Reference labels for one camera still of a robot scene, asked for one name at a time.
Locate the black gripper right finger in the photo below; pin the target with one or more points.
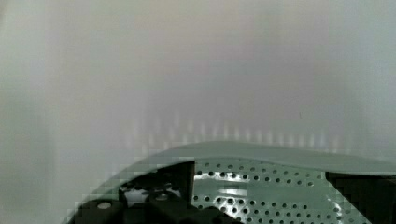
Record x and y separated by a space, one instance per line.
373 195

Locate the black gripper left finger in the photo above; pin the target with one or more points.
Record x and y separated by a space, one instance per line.
163 196

